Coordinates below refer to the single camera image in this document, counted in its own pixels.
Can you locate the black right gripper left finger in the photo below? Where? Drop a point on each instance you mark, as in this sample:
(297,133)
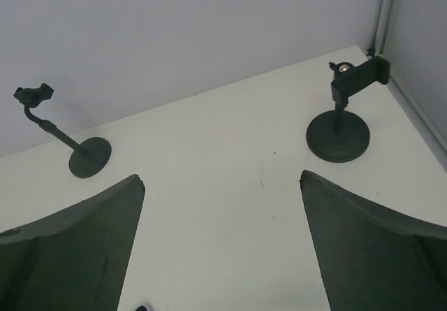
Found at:
(76,258)

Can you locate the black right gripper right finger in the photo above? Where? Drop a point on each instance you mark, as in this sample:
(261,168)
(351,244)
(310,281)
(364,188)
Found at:
(372,257)

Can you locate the lavender case smartphone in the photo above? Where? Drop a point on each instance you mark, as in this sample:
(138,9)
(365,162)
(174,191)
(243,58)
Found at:
(144,308)

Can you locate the black phone stand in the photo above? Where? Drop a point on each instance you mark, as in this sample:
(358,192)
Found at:
(339,136)
(89,157)

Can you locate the right aluminium frame post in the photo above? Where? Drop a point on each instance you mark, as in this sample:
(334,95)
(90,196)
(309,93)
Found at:
(411,35)

